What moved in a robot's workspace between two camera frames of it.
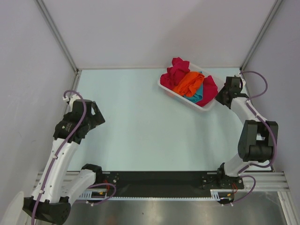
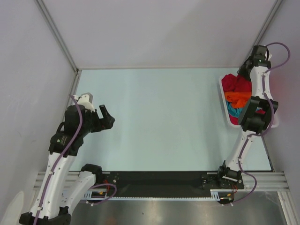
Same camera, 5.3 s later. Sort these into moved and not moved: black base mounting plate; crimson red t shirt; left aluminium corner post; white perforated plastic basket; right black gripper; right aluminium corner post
Moved: white perforated plastic basket; right black gripper; crimson red t shirt
Not moved: black base mounting plate; left aluminium corner post; right aluminium corner post
